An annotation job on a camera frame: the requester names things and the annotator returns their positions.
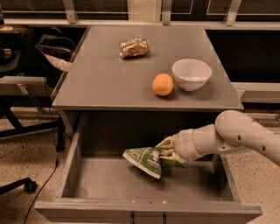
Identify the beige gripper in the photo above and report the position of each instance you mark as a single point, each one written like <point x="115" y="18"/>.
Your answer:
<point x="184" y="144"/>

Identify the green jalapeno chip bag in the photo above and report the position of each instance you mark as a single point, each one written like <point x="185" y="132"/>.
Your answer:
<point x="147" y="159"/>

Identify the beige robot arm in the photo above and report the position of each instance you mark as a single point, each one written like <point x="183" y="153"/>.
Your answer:
<point x="231" y="132"/>

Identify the grey cabinet with top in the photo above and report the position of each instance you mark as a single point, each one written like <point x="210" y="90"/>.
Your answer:
<point x="100" y="80"/>

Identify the grey open top drawer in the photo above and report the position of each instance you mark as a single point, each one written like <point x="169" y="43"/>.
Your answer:
<point x="99" y="185"/>

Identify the dark bag with cloth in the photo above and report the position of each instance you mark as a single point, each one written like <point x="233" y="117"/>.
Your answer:
<point x="57" y="49"/>

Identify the orange fruit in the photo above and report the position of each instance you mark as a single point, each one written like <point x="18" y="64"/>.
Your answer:
<point x="162" y="84"/>

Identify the white bowl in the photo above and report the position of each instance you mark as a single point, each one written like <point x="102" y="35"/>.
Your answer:
<point x="191" y="74"/>

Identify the black office chair base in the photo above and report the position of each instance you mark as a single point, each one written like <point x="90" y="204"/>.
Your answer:
<point x="29" y="185"/>

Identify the side desk with frame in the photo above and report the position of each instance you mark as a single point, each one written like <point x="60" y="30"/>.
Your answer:
<point x="27" y="80"/>

